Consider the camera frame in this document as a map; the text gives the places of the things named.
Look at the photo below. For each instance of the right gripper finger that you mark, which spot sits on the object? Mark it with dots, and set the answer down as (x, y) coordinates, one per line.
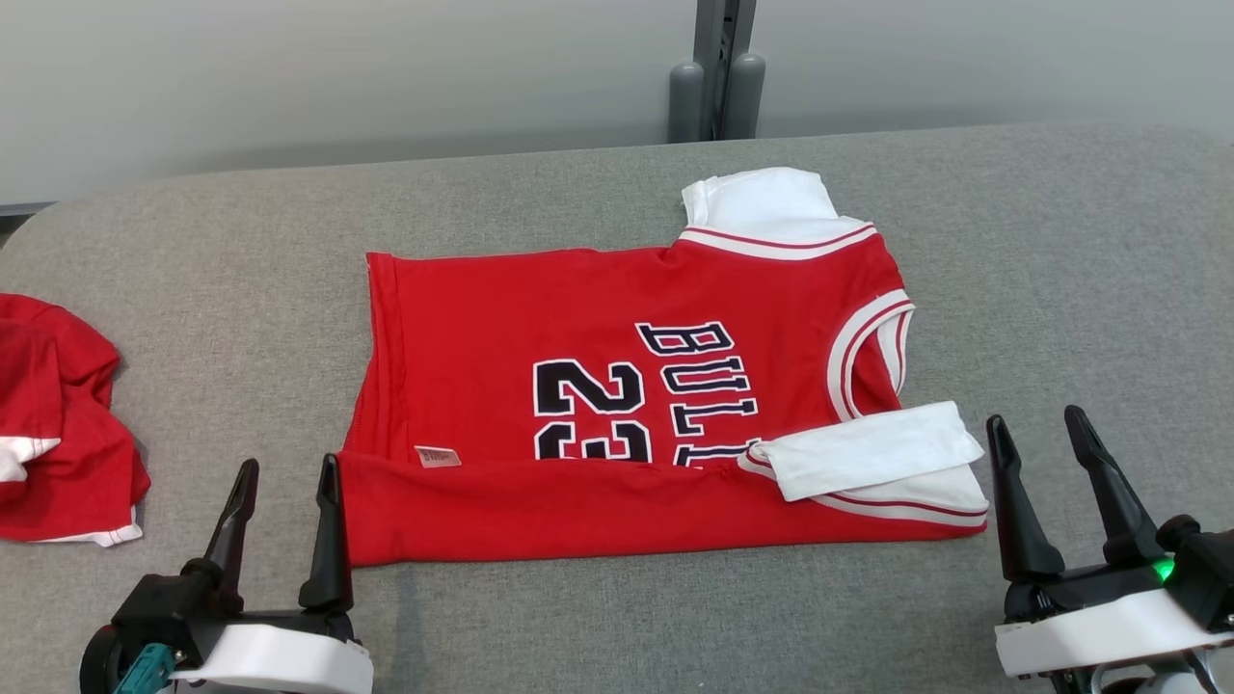
(1022, 540)
(1118, 520)

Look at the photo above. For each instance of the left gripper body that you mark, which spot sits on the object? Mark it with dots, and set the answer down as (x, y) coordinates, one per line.
(289, 665)

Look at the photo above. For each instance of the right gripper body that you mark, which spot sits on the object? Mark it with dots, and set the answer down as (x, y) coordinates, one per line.
(1089, 631)

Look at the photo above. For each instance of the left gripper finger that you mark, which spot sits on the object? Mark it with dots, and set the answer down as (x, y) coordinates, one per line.
(233, 540)
(330, 559)

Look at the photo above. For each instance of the red shorts white trim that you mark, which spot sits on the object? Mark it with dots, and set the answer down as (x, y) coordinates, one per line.
(67, 405)

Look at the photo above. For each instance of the red Bulls jersey white sleeves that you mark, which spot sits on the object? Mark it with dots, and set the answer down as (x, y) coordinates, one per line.
(578, 299)

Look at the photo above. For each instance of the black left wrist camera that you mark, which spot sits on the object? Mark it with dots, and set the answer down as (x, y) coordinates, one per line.
(164, 602)

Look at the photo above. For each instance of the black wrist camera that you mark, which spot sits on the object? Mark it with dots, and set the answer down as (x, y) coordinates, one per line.
(164, 602)
(1205, 569)

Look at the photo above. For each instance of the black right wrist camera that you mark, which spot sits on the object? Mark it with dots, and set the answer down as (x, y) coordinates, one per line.
(1205, 569)

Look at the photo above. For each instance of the grey post with cylinder feet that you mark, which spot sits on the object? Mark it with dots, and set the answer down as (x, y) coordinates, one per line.
(706, 39)

